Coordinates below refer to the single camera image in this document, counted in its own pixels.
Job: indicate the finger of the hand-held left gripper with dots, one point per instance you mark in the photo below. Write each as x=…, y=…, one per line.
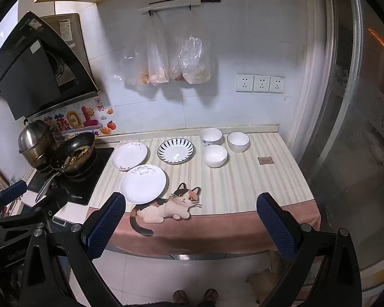
x=14, y=188
x=52, y=200

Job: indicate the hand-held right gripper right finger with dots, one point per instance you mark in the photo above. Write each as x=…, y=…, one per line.
x=275, y=227

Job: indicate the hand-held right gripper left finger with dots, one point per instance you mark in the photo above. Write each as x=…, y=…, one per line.
x=105, y=224

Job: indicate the plain white plate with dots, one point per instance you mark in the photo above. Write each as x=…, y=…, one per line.
x=144, y=184

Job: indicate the white plate with floral print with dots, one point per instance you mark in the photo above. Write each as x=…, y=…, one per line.
x=129, y=155

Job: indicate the plain white bowl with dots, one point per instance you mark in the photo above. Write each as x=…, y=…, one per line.
x=215, y=156
x=238, y=140

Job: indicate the blue striped plate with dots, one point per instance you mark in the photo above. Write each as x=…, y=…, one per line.
x=176, y=152

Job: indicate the white bowl with blue print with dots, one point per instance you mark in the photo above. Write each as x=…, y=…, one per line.
x=211, y=136

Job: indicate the black frying pan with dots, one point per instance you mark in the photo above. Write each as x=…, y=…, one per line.
x=73, y=153

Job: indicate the black induction cooktop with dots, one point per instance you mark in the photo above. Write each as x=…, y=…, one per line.
x=96, y=172

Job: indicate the steel pot with lid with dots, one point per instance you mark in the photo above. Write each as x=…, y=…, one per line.
x=35, y=140

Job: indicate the striped tablecloth with cat print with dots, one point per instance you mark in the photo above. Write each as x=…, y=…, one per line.
x=236, y=185

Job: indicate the cardboard box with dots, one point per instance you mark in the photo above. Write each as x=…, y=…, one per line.
x=260, y=283

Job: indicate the person's right foot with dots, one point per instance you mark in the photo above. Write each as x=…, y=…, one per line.
x=210, y=295

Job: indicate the person's foot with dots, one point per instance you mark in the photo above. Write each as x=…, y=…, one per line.
x=210, y=295
x=180, y=295

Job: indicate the person's left foot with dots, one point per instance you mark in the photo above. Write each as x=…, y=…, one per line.
x=180, y=295

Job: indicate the black range hood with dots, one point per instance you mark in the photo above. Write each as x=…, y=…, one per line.
x=25, y=70

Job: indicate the glass sliding door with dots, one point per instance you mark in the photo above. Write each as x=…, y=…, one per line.
x=355, y=134

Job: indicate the colourful wall stickers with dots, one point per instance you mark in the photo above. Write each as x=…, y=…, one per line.
x=83, y=118

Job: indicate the white wall socket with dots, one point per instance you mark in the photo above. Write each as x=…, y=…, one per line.
x=261, y=83
x=277, y=84
x=244, y=82

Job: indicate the white wall hook rail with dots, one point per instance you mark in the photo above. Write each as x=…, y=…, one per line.
x=166, y=5

